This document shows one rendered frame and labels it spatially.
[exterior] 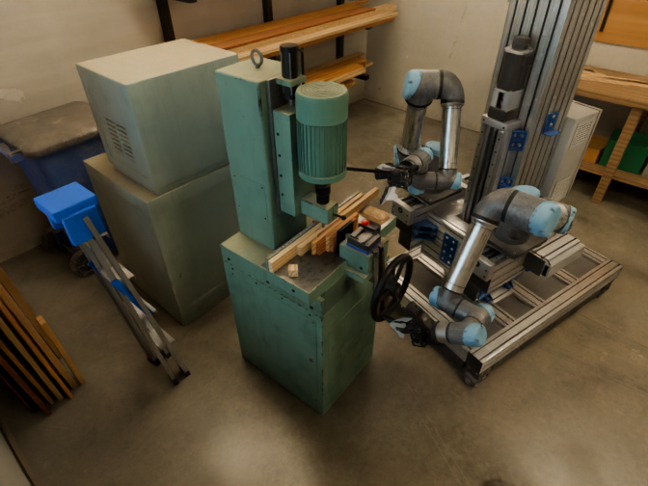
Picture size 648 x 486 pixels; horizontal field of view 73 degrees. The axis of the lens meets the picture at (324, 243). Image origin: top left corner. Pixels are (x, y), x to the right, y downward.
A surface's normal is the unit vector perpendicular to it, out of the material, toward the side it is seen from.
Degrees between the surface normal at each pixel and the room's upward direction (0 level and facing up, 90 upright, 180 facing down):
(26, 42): 90
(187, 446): 0
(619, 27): 90
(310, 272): 0
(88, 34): 90
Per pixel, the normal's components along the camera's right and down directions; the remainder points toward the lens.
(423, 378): 0.00, -0.78
